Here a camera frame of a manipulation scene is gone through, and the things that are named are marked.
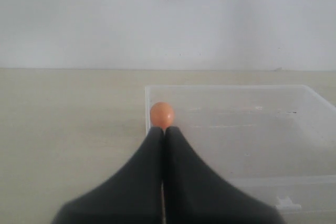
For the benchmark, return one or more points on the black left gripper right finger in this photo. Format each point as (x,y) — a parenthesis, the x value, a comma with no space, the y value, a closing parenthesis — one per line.
(194,193)

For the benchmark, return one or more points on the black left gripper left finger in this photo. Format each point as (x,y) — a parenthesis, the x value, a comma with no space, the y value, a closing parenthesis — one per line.
(131,195)

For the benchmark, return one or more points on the clear plastic tray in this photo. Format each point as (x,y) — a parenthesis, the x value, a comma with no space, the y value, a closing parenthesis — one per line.
(275,142)

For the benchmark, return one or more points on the brown egg far left back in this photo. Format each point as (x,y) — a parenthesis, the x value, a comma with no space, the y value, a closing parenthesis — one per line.
(162,115)

